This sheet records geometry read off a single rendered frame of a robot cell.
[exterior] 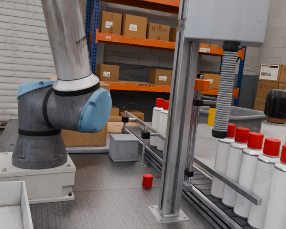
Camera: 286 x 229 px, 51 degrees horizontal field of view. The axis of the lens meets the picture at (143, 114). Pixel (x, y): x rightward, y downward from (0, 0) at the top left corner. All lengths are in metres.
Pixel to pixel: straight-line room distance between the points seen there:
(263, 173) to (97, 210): 0.43
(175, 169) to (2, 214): 0.41
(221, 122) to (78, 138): 0.77
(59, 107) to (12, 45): 4.29
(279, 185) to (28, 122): 0.62
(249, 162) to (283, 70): 3.83
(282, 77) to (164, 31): 1.90
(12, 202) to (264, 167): 0.51
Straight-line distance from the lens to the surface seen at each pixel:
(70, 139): 1.30
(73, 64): 0.72
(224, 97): 0.66
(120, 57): 5.43
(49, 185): 0.86
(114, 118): 1.96
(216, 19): 0.69
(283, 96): 1.07
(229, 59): 0.66
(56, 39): 0.71
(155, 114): 1.25
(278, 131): 1.08
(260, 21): 0.69
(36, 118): 0.83
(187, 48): 0.74
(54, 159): 0.85
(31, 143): 0.85
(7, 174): 0.84
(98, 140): 1.32
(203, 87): 0.80
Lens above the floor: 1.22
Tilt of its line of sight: 10 degrees down
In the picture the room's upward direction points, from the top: 5 degrees clockwise
